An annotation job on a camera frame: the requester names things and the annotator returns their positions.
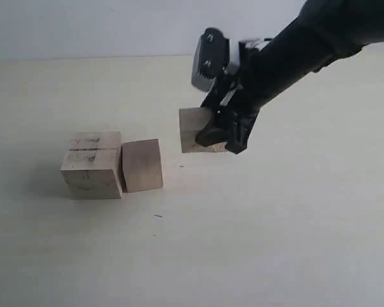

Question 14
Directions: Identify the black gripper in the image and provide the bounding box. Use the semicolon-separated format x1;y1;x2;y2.
195;76;259;154

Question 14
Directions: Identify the medium small wooden cube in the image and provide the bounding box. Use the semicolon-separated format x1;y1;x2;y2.
179;107;214;154

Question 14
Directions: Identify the second largest wooden cube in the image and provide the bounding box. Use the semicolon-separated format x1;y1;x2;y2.
122;139;163;193

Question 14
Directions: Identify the smallest wooden cube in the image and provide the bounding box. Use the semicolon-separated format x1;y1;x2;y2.
211;143;227;153

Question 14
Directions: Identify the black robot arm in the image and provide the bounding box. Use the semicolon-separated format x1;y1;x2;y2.
191;1;384;154

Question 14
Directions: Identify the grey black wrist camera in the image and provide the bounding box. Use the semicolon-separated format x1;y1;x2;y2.
191;28;272;93

